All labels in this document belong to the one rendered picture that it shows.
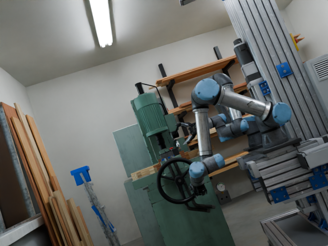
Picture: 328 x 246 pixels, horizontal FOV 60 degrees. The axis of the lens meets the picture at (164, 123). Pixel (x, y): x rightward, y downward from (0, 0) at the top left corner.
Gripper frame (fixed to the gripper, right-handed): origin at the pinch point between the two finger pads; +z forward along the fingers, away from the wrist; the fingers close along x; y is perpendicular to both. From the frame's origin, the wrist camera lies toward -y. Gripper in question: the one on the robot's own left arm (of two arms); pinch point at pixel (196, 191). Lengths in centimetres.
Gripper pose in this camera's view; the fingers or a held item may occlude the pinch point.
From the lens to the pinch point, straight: 179.0
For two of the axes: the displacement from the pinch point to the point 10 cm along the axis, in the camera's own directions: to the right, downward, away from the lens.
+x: 9.4, -3.4, 1.0
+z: 1.2, 5.9, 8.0
